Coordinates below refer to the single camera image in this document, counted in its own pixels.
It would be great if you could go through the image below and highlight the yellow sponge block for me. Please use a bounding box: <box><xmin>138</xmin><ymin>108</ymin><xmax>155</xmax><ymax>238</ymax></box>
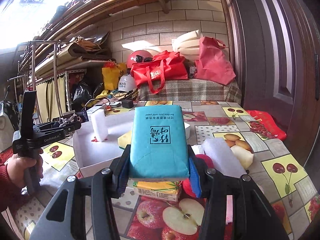
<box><xmin>117</xmin><ymin>131</ymin><xmax>132</xmax><ymax>149</ymax></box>

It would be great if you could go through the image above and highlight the metal storage rack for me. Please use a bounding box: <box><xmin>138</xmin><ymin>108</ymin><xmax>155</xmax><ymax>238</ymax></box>
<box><xmin>13</xmin><ymin>33</ymin><xmax>112</xmax><ymax>122</ymax></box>

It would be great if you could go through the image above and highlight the yellow tissue pack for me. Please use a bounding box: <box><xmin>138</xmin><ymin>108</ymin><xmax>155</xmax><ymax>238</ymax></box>
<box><xmin>133</xmin><ymin>181</ymin><xmax>181</xmax><ymax>203</ymax></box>

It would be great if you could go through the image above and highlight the white sock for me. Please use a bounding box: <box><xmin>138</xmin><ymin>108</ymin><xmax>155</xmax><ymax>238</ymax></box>
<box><xmin>191</xmin><ymin>145</ymin><xmax>206</xmax><ymax>155</ymax></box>

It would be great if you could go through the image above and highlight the fruit pattern tablecloth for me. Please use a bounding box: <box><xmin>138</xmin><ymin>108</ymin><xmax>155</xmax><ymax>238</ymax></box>
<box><xmin>4</xmin><ymin>101</ymin><xmax>319</xmax><ymax>239</ymax></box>

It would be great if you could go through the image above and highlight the plaid covered bench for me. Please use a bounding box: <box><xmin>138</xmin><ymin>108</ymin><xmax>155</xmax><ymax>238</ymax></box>
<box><xmin>138</xmin><ymin>79</ymin><xmax>242</xmax><ymax>104</ymax></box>

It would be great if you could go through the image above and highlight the white foam block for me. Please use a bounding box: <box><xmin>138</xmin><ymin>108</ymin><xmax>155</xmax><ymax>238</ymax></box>
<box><xmin>91</xmin><ymin>109</ymin><xmax>108</xmax><ymax>142</ymax></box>

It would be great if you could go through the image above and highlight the black white striped cloth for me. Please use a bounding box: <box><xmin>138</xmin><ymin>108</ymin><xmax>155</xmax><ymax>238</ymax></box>
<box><xmin>57</xmin><ymin>113</ymin><xmax>81</xmax><ymax>127</ymax></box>

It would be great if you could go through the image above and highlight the brown wooden door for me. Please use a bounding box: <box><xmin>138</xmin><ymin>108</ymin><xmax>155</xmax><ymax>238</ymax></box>
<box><xmin>222</xmin><ymin>0</ymin><xmax>319</xmax><ymax>164</ymax></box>

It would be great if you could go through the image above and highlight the red plush toy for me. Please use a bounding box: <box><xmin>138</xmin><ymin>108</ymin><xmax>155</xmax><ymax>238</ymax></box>
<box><xmin>182</xmin><ymin>154</ymin><xmax>214</xmax><ymax>198</ymax></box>

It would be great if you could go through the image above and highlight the red helmet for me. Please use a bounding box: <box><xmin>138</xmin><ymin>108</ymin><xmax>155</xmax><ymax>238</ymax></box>
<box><xmin>126</xmin><ymin>50</ymin><xmax>153</xmax><ymax>68</ymax></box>

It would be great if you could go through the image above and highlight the white helmet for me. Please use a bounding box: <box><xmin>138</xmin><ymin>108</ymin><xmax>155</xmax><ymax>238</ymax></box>
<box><xmin>118</xmin><ymin>74</ymin><xmax>137</xmax><ymax>92</ymax></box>

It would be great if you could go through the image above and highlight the yellow plastic bag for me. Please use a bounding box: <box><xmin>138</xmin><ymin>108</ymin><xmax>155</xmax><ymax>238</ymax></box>
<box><xmin>101</xmin><ymin>61</ymin><xmax>127</xmax><ymax>90</ymax></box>

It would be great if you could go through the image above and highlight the red tote bag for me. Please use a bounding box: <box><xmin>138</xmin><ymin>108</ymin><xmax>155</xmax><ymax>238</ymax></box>
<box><xmin>130</xmin><ymin>50</ymin><xmax>188</xmax><ymax>94</ymax></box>

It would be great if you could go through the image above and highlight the white bubble foam sheet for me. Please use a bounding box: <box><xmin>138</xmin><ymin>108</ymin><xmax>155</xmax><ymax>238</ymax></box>
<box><xmin>201</xmin><ymin>138</ymin><xmax>246</xmax><ymax>178</ymax></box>

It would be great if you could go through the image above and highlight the pinkish red paper bag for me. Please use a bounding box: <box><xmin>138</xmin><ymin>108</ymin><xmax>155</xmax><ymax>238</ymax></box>
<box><xmin>195</xmin><ymin>36</ymin><xmax>236</xmax><ymax>86</ymax></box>

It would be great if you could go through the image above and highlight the red sleeve left forearm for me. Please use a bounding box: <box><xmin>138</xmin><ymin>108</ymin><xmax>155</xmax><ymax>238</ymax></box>
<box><xmin>0</xmin><ymin>154</ymin><xmax>26</xmax><ymax>215</ymax></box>

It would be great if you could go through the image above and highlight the black charger adapter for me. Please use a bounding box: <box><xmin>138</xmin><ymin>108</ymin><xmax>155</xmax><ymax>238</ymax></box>
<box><xmin>121</xmin><ymin>99</ymin><xmax>134</xmax><ymax>109</ymax></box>

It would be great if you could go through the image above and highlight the teal tissue pack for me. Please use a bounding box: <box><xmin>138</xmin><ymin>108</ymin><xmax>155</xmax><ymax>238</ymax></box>
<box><xmin>129</xmin><ymin>105</ymin><xmax>189</xmax><ymax>181</ymax></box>

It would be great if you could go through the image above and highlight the red plastic bag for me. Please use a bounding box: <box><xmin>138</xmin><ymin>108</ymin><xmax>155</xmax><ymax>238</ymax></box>
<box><xmin>247</xmin><ymin>110</ymin><xmax>287</xmax><ymax>141</ymax></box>

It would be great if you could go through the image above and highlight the pale yellow sponge piece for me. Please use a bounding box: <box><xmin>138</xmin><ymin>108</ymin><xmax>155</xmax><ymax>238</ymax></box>
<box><xmin>231</xmin><ymin>145</ymin><xmax>254</xmax><ymax>170</ymax></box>

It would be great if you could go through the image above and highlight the white small box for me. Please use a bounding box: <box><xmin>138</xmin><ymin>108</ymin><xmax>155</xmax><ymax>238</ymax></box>
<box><xmin>86</xmin><ymin>104</ymin><xmax>106</xmax><ymax>121</ymax></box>

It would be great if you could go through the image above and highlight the left hand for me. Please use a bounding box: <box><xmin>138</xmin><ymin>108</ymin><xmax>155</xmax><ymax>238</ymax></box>
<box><xmin>5</xmin><ymin>154</ymin><xmax>43</xmax><ymax>189</ymax></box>

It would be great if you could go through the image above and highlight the cream foam cushions stack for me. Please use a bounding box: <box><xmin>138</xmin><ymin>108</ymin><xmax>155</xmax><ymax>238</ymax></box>
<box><xmin>171</xmin><ymin>30</ymin><xmax>202</xmax><ymax>61</ymax></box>

